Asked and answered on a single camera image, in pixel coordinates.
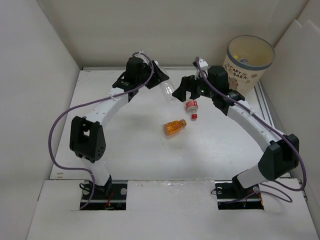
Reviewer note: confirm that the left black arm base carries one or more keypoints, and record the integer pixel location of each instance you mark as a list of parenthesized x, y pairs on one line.
[(115, 201)]

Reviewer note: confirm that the large clear plastic bottle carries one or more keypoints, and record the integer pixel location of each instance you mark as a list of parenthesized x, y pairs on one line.
[(167, 89)]

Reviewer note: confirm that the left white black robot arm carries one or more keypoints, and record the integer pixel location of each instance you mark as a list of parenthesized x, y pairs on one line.
[(87, 138)]

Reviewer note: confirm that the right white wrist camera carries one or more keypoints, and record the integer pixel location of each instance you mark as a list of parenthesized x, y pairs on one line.
[(201, 67)]

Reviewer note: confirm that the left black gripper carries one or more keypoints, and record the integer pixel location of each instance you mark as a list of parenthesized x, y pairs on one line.
[(157, 77)]

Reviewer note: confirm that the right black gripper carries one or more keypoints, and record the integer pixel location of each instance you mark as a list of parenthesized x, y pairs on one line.
[(188, 84)]

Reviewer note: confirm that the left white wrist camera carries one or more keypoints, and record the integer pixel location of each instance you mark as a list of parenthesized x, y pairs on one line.
[(142, 55)]

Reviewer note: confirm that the clear bottle red label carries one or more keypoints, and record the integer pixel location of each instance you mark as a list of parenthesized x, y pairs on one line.
[(192, 107)]

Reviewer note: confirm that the blue label bottle white cap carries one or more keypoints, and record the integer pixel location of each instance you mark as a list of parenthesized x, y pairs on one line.
[(243, 60)]

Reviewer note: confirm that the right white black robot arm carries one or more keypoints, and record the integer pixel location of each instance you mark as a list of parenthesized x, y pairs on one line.
[(279, 150)]

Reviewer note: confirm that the orange bottle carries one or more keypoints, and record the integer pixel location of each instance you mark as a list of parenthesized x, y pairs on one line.
[(174, 127)]

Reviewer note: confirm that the cream capybara bin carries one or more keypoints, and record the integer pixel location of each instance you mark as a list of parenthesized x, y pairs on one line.
[(260, 54)]

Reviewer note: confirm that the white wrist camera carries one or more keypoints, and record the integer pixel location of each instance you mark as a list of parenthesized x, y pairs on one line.
[(201, 67), (142, 55)]

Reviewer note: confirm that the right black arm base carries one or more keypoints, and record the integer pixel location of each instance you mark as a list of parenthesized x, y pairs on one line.
[(230, 197)]

